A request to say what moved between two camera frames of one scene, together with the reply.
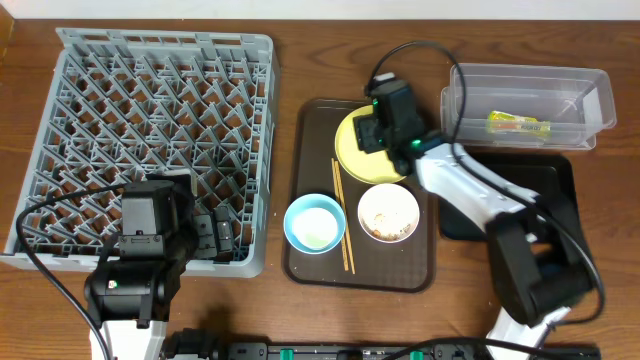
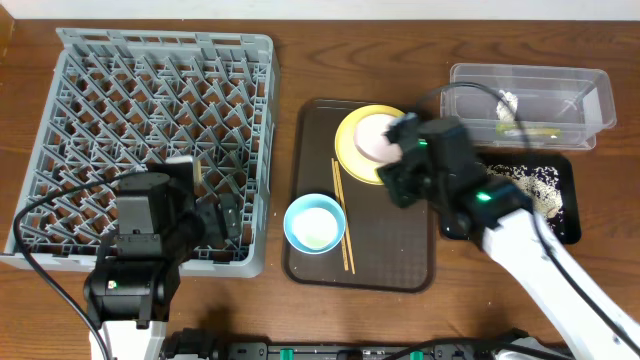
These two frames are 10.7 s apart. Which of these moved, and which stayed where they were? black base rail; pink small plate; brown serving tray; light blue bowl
Moved: pink small plate
Stayed: black base rail; brown serving tray; light blue bowl
